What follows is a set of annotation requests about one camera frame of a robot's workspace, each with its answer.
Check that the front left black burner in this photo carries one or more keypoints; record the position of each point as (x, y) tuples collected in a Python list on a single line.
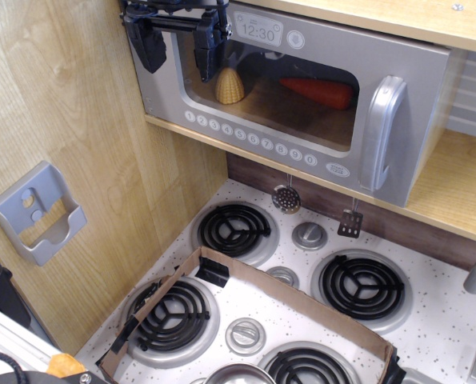
[(178, 321)]

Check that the front grey stove knob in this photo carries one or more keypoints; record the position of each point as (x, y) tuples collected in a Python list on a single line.
[(245, 336)]

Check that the black burner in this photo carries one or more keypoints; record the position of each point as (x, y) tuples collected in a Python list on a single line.
[(233, 229), (178, 321), (363, 288), (306, 365)]

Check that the orange object at bottom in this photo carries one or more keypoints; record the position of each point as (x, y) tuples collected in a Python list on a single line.
[(64, 365)]

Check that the back left black burner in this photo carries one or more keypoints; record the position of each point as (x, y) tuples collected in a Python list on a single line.
[(233, 229)]

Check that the yellow toy corn cob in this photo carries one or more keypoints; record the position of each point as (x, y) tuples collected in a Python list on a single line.
[(229, 88)]

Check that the grey stove knob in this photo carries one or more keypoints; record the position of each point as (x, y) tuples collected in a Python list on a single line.
[(284, 274), (309, 236), (245, 336)]

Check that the front right black burner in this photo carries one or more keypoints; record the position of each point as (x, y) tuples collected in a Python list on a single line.
[(306, 365)]

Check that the brown cardboard barrier strip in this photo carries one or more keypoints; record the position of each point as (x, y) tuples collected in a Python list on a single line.
[(216, 268)]

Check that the hanging toy spatula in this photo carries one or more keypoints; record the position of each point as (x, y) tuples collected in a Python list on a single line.
[(350, 223)]

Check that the middle grey stove knob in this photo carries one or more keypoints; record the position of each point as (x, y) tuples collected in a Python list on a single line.
[(284, 274)]

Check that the hanging toy strainer spoon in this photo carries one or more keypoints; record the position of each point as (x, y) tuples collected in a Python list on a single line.
[(285, 198)]

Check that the back grey stove knob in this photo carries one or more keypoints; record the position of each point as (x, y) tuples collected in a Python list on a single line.
[(309, 236)]

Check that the silver metal pot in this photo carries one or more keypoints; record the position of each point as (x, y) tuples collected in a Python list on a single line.
[(239, 373)]

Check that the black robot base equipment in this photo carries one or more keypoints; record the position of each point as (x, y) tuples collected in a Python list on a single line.
[(11, 303)]

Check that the orange toy carrot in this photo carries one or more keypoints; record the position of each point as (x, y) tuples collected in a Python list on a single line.
[(335, 95)]

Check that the grey wall phone holder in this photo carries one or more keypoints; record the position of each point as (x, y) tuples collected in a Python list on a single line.
[(28, 201)]

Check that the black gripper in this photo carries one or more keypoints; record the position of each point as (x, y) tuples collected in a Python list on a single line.
[(212, 31)]

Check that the back right black burner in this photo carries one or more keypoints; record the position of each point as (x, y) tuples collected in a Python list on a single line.
[(363, 288)]

